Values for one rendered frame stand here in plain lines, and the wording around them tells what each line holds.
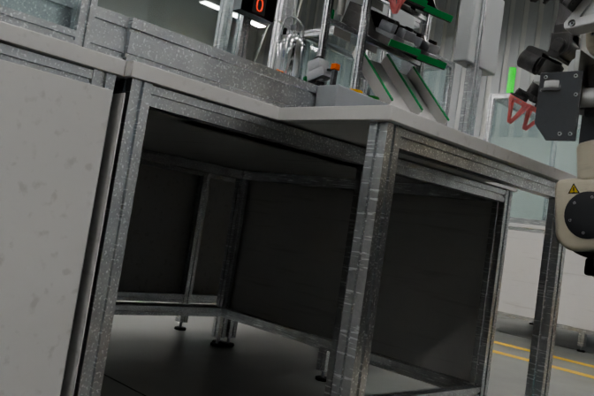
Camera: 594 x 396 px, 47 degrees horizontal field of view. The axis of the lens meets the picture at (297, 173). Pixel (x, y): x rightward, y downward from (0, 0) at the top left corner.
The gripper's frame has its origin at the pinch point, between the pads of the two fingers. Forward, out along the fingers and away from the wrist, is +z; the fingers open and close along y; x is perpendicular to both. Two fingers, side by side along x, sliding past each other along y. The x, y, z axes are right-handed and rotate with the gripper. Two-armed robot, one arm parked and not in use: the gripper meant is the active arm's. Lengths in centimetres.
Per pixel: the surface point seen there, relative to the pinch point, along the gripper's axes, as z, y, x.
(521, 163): 39, -11, 37
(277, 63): -4, -48, -100
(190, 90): 40, 66, 7
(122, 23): 29, 78, -3
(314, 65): 16.4, 7.1, -20.7
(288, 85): 29.4, 32.7, -2.2
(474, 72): -30, -159, -73
